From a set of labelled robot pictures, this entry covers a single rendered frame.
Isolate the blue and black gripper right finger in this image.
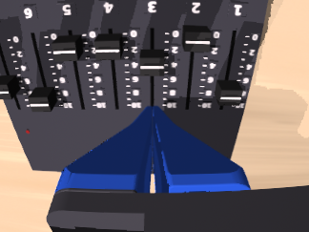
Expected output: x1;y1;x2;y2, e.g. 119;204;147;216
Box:
153;106;251;193

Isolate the black fader panel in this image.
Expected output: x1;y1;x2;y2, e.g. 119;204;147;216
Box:
0;0;268;172

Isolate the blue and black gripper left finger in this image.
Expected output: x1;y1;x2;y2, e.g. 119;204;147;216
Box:
54;106;153;193

